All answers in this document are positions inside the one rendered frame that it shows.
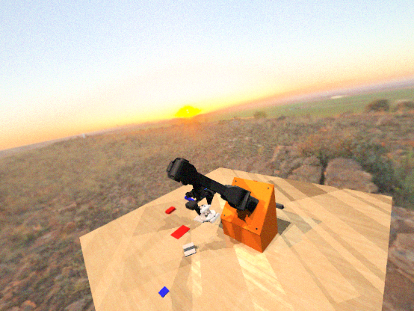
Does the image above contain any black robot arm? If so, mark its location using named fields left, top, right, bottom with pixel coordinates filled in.
left=166, top=157, right=259, bottom=212

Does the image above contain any small blue square block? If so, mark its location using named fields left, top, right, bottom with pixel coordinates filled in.
left=158, top=286, right=169, bottom=297

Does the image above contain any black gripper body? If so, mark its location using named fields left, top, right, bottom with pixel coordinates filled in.
left=185, top=187, right=216, bottom=211

